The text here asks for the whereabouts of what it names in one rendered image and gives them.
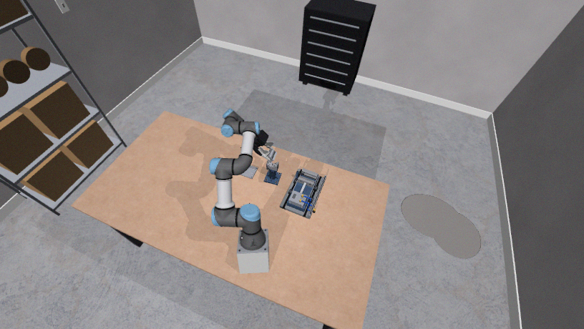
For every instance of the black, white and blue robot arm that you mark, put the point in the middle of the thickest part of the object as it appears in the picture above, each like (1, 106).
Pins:
(225, 214)

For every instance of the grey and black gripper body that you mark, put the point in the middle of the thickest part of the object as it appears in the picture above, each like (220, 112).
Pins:
(260, 139)

